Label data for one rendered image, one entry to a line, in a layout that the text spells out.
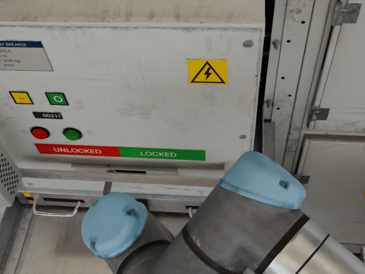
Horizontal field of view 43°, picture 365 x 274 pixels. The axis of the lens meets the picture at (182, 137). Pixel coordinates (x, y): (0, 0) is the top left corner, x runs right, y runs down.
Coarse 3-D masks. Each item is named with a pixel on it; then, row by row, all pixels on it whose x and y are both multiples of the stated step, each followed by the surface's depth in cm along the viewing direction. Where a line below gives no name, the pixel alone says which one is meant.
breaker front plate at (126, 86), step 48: (48, 48) 65; (96, 48) 64; (144, 48) 63; (192, 48) 62; (240, 48) 62; (0, 96) 75; (96, 96) 73; (144, 96) 72; (192, 96) 71; (240, 96) 70; (96, 144) 84; (144, 144) 83; (192, 144) 81; (240, 144) 80; (144, 192) 98; (192, 192) 96
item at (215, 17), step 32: (0, 0) 65; (32, 0) 65; (64, 0) 64; (96, 0) 64; (128, 0) 63; (160, 0) 63; (192, 0) 62; (224, 0) 62; (256, 0) 61; (256, 96) 69
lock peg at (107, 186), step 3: (108, 165) 89; (105, 171) 91; (108, 171) 91; (111, 171) 91; (114, 171) 91; (105, 183) 89; (108, 183) 89; (111, 183) 90; (105, 186) 89; (108, 186) 89; (105, 189) 89; (108, 189) 89; (105, 192) 88; (108, 192) 88
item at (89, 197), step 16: (32, 192) 101; (48, 192) 100; (64, 192) 100; (80, 192) 100; (96, 192) 99; (112, 192) 99; (128, 192) 99; (160, 208) 101; (176, 208) 100; (192, 208) 100
